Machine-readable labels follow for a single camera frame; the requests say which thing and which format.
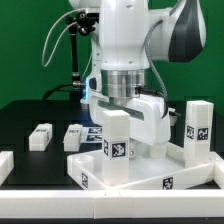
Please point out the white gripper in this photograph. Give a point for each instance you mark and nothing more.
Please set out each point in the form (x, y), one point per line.
(147, 124)

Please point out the white desk top tray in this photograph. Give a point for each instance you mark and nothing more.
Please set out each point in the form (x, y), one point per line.
(146, 173)

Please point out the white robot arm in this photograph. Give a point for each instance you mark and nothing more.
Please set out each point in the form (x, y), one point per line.
(127, 38)

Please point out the fiducial marker sheet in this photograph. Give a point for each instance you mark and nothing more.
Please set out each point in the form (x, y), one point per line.
(91, 135)

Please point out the white left barrier block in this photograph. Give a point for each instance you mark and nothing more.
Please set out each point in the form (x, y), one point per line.
(6, 165)

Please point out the white front barrier wall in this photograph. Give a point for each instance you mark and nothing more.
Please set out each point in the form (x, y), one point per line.
(111, 204)

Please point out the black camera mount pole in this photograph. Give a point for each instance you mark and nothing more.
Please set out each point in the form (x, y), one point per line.
(75, 50)

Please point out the silver depth camera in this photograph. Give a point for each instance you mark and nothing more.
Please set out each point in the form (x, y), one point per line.
(93, 13)

